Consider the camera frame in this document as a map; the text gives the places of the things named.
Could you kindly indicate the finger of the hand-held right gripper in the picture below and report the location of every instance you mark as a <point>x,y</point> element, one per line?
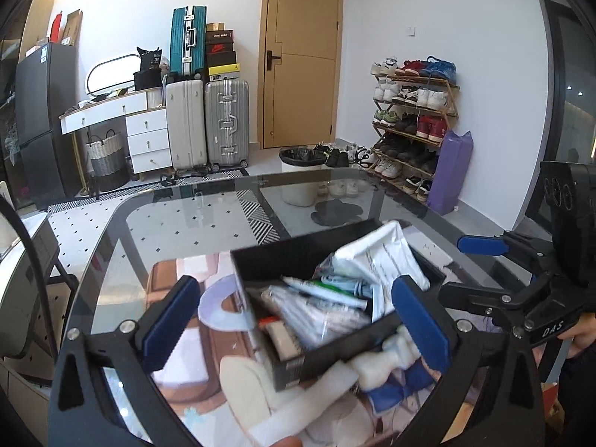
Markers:
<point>470,295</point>
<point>482,245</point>

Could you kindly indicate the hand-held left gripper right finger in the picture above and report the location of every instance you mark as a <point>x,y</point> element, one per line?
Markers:
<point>419,321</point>

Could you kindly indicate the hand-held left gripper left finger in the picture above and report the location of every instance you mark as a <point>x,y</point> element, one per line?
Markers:
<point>172,321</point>

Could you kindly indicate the white plush toy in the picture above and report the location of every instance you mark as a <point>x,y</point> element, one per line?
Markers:
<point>386,358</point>

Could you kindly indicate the white printed packet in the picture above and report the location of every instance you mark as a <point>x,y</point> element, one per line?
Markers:
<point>372,260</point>

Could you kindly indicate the black cardboard box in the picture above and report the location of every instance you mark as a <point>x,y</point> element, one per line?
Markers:
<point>321,365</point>

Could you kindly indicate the person's right forearm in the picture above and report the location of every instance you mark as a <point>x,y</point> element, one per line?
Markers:
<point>577,400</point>

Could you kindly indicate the person's right hand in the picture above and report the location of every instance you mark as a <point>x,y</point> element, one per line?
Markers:
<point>582,335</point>

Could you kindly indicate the person's left hand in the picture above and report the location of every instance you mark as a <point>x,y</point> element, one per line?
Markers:
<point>286,442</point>

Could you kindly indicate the purple bag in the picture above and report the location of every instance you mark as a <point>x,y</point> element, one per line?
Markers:
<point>449,172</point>

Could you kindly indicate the small brown box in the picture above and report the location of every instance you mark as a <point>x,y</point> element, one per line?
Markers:
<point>286,342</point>

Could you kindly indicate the white green marker pen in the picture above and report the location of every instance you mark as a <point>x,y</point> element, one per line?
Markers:
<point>302,285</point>

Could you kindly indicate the wooden shoe rack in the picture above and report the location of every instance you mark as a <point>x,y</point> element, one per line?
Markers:
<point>414,125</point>

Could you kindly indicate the dark floor mat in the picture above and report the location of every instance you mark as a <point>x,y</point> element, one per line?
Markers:
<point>335,212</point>

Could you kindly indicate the black white patterned rug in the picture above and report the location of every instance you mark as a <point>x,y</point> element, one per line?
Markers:
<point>116,193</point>

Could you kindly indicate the rows of shoes on rack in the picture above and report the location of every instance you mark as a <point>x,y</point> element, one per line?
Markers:
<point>412,116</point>

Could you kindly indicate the white slippers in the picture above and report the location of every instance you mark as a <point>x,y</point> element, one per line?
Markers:
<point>342,187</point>

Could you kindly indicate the group of shoes on floor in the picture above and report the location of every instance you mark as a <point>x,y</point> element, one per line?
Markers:
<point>347,156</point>

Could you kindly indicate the grey white laundry basket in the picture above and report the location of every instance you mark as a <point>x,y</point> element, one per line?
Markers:
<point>107,158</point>

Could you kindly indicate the white trash bin black liner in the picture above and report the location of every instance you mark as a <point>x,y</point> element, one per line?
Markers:
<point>301,174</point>

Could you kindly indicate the white suitcase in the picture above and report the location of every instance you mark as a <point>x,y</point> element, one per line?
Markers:
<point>186,123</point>

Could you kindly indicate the white dresser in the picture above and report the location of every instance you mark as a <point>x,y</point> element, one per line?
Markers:
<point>125,125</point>

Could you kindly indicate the silver suitcase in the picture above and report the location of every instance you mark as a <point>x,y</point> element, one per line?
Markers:
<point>227,121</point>

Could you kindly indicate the black fridge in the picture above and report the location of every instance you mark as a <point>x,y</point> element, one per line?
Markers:
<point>46,121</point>

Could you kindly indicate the black bag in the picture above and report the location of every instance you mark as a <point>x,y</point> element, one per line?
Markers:
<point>149,67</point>

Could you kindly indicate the oval mirror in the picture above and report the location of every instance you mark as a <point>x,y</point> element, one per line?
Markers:
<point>111,72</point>

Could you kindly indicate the wooden door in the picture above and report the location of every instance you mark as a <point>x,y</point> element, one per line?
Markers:
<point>302,56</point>

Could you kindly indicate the dark glass cabinet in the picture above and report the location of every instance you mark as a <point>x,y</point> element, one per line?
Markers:
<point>5,111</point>

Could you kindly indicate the stack of shoe boxes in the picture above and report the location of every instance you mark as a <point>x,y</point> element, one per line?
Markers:
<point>222,49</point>

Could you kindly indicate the teal suitcase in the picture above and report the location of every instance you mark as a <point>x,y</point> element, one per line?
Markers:
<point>187,42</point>

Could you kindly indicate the red box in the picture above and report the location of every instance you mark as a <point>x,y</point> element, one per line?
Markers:
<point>57,28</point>

